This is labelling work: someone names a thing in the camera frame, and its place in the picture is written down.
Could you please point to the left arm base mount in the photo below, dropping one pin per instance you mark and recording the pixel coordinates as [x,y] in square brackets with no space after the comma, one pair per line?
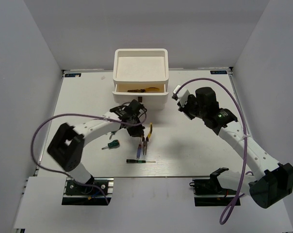
[76,195]

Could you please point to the slim black green screwdriver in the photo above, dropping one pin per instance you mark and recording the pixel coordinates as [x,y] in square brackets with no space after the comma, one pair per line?
[135,161]

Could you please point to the white drawer cabinet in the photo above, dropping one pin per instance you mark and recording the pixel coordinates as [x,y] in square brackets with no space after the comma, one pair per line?
[142,66]

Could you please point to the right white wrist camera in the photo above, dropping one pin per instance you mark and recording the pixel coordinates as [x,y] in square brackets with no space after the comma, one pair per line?
[180,95]

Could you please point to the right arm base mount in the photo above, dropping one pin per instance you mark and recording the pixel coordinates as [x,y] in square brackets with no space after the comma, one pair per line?
[205,195]

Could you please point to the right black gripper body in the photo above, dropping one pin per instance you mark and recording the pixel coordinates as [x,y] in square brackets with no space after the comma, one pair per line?
[192,110]

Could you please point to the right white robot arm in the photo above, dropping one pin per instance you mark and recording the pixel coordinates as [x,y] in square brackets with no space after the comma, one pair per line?
[270,181]

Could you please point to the stubby green screwdriver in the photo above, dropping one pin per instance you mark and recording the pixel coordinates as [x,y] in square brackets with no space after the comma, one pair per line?
[112,144]

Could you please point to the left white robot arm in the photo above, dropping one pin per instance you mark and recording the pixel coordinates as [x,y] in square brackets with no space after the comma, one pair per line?
[67,145]

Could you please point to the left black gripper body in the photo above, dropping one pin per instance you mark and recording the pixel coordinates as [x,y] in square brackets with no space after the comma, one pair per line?
[135,130]

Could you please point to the white drawer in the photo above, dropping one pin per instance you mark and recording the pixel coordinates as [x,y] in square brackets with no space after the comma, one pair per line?
[121,95]

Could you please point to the yellow black needle-nose pliers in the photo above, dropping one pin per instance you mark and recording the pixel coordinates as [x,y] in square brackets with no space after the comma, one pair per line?
[144,90]

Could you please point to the blue red handled screwdriver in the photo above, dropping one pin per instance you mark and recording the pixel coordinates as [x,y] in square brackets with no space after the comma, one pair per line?
[139,149]

